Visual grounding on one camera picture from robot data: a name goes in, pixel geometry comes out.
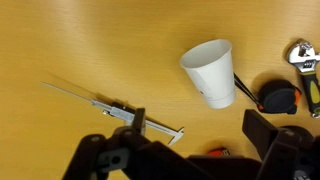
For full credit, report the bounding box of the white paper cup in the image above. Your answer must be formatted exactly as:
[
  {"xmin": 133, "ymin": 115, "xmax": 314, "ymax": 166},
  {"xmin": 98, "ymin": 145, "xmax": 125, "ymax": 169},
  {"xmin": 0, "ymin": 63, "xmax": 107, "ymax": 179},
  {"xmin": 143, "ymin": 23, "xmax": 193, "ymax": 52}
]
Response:
[{"xmin": 179, "ymin": 38, "xmax": 238, "ymax": 110}]

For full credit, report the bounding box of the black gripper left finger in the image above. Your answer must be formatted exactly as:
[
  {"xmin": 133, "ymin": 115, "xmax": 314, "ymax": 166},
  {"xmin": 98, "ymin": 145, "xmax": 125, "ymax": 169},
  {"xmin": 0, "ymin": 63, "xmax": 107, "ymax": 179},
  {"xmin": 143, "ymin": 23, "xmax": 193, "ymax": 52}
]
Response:
[{"xmin": 61, "ymin": 107, "xmax": 214, "ymax": 180}]

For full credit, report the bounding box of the black measuring tape orange trim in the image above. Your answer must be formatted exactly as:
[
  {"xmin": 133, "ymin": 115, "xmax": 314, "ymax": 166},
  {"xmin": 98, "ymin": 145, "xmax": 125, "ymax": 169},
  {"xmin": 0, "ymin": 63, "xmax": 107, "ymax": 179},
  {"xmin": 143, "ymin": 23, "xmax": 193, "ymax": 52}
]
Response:
[{"xmin": 233, "ymin": 73, "xmax": 303, "ymax": 115}]

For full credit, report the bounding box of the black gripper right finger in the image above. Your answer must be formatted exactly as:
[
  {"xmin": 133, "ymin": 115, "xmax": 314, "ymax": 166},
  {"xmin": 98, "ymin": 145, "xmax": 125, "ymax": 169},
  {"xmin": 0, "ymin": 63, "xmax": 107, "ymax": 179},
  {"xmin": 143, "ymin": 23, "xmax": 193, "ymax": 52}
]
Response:
[{"xmin": 242, "ymin": 109, "xmax": 320, "ymax": 180}]

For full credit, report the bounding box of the silver vernier caliper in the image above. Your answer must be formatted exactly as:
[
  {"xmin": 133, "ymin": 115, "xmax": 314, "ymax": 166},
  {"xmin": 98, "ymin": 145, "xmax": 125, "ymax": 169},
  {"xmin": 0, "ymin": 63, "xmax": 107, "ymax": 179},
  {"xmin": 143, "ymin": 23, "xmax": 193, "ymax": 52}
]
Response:
[{"xmin": 40, "ymin": 80, "xmax": 185, "ymax": 148}]

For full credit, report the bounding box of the adjustable wrench black yellow handle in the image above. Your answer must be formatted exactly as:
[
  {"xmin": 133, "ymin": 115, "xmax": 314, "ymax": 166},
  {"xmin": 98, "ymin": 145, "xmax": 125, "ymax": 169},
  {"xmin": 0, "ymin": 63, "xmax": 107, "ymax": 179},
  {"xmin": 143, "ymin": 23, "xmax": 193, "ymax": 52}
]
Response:
[{"xmin": 285, "ymin": 38, "xmax": 320, "ymax": 119}]

